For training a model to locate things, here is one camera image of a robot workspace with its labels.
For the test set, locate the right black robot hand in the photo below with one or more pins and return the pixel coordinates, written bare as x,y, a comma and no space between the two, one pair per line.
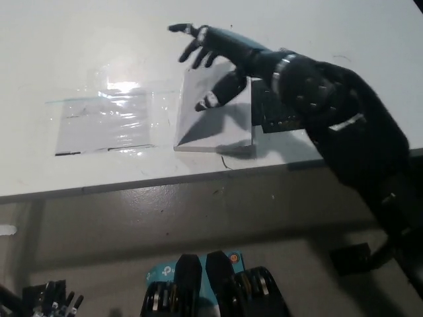
238,46

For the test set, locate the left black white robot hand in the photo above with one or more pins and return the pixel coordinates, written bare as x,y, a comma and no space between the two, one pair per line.
57,302

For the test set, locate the white grey paperback book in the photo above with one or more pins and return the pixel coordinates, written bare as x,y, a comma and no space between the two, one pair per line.
218,132

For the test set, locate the teal cardboard box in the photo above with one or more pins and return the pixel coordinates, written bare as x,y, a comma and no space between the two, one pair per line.
205,287

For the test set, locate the clear plastic sleeve with paper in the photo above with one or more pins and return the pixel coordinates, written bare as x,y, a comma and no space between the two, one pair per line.
102,125

